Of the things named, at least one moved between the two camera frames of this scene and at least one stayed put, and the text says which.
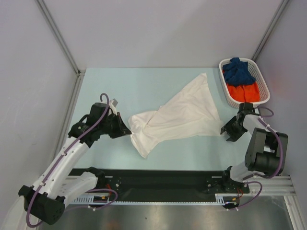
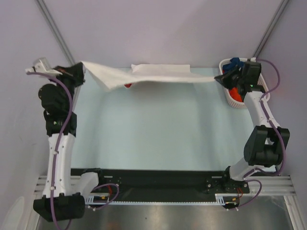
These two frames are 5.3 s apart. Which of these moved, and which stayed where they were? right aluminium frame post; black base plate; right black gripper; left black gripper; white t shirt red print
Moved: left black gripper; right black gripper; white t shirt red print
Stayed: black base plate; right aluminium frame post
